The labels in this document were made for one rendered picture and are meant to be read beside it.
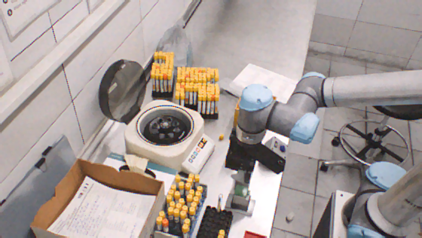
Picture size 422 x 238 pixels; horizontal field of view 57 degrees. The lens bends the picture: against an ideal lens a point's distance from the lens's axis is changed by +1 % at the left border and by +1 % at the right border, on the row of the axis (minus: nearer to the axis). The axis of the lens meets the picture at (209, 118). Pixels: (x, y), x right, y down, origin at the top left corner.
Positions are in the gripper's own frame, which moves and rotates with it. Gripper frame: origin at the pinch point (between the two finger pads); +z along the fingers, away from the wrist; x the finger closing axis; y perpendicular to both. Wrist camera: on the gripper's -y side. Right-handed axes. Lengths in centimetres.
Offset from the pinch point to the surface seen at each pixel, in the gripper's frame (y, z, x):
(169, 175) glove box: 25.1, 5.8, 0.5
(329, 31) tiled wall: -29, 78, -241
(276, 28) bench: 8, 13, -114
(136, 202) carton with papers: 31.1, 6.6, 12.9
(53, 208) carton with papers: 51, 3, 24
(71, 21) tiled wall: 58, -36, -11
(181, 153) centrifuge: 23.5, 1.7, -6.0
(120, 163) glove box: 42.1, 5.9, 0.9
